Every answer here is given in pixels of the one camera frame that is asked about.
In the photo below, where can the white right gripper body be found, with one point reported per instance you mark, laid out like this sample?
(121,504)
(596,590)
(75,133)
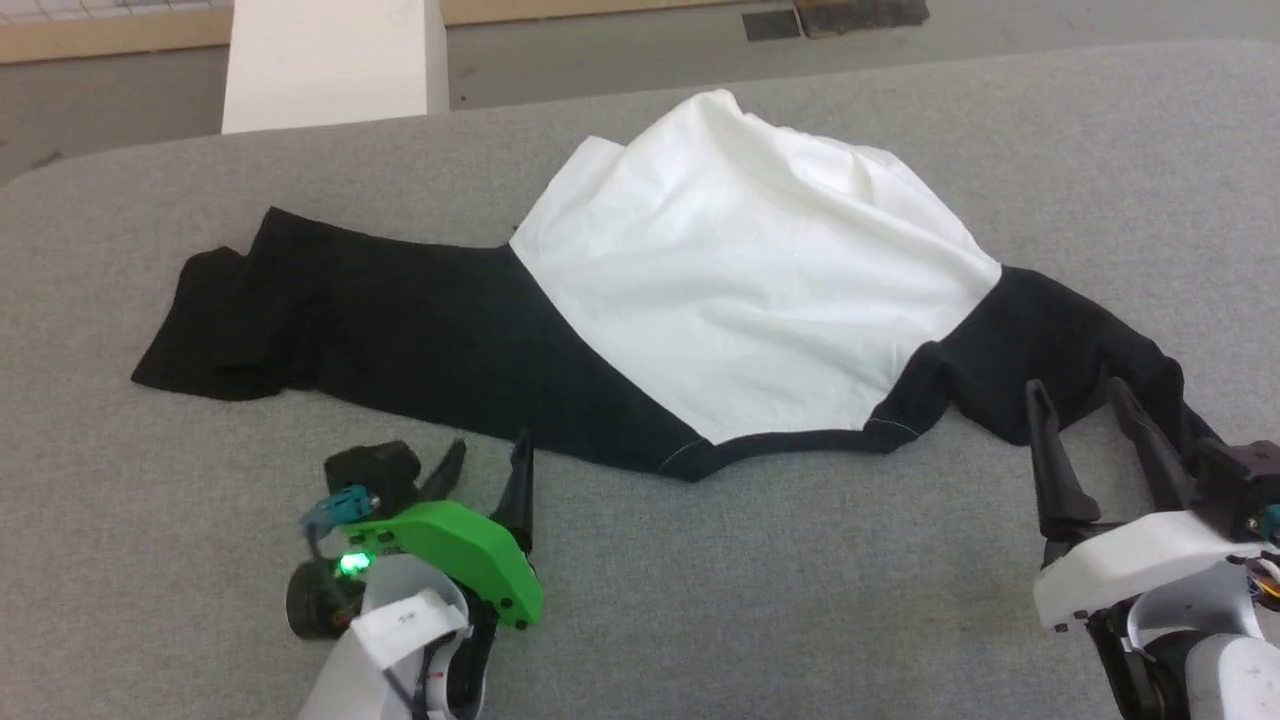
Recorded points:
(1130,565)

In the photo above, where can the white rectangular box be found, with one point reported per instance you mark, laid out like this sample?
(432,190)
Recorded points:
(330,65)

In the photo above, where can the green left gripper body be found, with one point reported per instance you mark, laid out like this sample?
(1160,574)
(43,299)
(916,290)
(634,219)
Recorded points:
(470,550)

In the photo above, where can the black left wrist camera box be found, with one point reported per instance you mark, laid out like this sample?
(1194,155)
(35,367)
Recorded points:
(370,472)

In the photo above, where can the brownish black floor plate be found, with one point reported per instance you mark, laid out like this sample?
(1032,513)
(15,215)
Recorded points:
(860,14)

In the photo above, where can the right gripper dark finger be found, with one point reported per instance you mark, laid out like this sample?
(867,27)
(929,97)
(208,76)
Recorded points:
(1062,480)
(1155,450)

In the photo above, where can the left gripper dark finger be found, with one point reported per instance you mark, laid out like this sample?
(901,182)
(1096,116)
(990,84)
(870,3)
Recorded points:
(445,478)
(518,500)

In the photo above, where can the grey fabric sofa seat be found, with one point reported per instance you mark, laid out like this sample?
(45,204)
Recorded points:
(720,600)

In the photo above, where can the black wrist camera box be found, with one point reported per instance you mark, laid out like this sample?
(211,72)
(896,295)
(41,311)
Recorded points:
(370,472)
(1240,480)

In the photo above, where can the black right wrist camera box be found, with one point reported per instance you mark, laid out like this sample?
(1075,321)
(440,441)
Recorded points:
(1240,480)

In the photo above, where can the lemon print partition screen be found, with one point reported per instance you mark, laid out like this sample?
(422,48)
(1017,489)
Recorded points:
(110,35)

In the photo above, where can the black and white shirt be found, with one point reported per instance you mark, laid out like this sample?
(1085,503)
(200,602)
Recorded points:
(740,270)

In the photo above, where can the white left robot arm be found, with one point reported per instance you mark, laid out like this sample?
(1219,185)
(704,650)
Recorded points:
(380,660)

